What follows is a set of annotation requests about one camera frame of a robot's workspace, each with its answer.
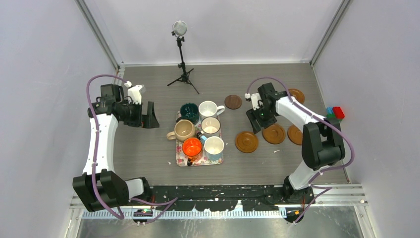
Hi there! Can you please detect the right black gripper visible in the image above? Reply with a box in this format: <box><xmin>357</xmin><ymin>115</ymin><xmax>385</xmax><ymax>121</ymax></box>
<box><xmin>246</xmin><ymin>104</ymin><xmax>277</xmax><ymax>134</ymax></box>

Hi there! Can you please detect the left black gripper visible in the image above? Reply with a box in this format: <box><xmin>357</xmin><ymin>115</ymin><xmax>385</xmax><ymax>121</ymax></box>
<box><xmin>119</xmin><ymin>100</ymin><xmax>159</xmax><ymax>129</ymax></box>

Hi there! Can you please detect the white mug blue base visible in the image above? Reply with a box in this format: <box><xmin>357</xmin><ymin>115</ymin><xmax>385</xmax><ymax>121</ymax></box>
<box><xmin>198</xmin><ymin>101</ymin><xmax>225</xmax><ymax>120</ymax></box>

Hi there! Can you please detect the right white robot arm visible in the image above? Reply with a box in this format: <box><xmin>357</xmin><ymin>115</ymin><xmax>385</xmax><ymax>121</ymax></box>
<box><xmin>245</xmin><ymin>83</ymin><xmax>345</xmax><ymax>204</ymax></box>

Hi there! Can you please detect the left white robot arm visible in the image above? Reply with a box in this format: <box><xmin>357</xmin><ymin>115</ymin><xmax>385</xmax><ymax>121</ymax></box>
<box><xmin>72</xmin><ymin>84</ymin><xmax>159</xmax><ymax>212</ymax></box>

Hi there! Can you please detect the dark brown wooden coaster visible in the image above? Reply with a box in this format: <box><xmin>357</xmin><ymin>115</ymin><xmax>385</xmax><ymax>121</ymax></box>
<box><xmin>224</xmin><ymin>95</ymin><xmax>242</xmax><ymax>110</ymax></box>

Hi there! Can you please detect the beige mug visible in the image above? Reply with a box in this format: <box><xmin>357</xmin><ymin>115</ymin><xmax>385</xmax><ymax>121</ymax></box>
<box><xmin>166</xmin><ymin>119</ymin><xmax>197</xmax><ymax>142</ymax></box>

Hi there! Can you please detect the dark green mug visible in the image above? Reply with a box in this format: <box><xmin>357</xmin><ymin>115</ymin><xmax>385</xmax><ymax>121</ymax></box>
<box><xmin>180</xmin><ymin>103</ymin><xmax>200</xmax><ymax>124</ymax></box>

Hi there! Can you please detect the orange mug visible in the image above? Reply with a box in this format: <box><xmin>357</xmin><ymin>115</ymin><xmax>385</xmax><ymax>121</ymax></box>
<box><xmin>182</xmin><ymin>137</ymin><xmax>203</xmax><ymax>162</ymax></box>

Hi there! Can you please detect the floral serving tray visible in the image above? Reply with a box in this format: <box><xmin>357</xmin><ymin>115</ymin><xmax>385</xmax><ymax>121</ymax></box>
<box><xmin>175</xmin><ymin>110</ymin><xmax>224</xmax><ymax>168</ymax></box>

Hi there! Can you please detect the white mug brown rim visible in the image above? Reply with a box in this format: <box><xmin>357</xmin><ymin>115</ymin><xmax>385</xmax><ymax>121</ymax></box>
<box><xmin>201</xmin><ymin>117</ymin><xmax>221</xmax><ymax>136</ymax></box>

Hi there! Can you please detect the white light blue mug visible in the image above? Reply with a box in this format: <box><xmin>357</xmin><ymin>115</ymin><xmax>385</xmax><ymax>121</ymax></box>
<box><xmin>201</xmin><ymin>136</ymin><xmax>225</xmax><ymax>161</ymax></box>

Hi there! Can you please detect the colourful toy block stack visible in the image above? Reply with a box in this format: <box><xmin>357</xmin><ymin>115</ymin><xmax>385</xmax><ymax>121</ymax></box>
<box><xmin>325</xmin><ymin>106</ymin><xmax>345</xmax><ymax>121</ymax></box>

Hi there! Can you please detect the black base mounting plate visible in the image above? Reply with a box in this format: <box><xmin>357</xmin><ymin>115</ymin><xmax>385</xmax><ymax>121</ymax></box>
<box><xmin>137</xmin><ymin>185</ymin><xmax>314</xmax><ymax>212</ymax></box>

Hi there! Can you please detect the microphone on black tripod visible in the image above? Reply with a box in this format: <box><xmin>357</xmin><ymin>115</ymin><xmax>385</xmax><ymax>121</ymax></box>
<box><xmin>167</xmin><ymin>20</ymin><xmax>200</xmax><ymax>94</ymax></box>

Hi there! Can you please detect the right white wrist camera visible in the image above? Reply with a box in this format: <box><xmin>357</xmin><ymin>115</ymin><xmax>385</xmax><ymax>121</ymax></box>
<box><xmin>245</xmin><ymin>93</ymin><xmax>261</xmax><ymax>111</ymax></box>

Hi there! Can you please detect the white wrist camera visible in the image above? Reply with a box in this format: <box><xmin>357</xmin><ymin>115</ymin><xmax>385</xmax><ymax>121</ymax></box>
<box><xmin>124</xmin><ymin>81</ymin><xmax>146</xmax><ymax>105</ymax></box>
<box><xmin>245</xmin><ymin>93</ymin><xmax>261</xmax><ymax>111</ymax></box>

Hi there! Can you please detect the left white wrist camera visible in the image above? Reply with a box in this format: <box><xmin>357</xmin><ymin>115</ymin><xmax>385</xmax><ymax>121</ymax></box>
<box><xmin>124</xmin><ymin>81</ymin><xmax>146</xmax><ymax>105</ymax></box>

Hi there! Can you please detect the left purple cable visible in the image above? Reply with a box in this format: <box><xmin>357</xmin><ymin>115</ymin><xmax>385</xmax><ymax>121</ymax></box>
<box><xmin>86</xmin><ymin>74</ymin><xmax>178</xmax><ymax>225</ymax></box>

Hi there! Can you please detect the purple cable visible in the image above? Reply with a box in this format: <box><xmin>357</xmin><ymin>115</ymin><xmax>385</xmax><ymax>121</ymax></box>
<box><xmin>86</xmin><ymin>74</ymin><xmax>178</xmax><ymax>225</ymax></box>
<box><xmin>246</xmin><ymin>77</ymin><xmax>356</xmax><ymax>225</ymax></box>

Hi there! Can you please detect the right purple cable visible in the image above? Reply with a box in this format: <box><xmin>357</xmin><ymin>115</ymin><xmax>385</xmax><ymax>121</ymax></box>
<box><xmin>246</xmin><ymin>77</ymin><xmax>356</xmax><ymax>225</ymax></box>

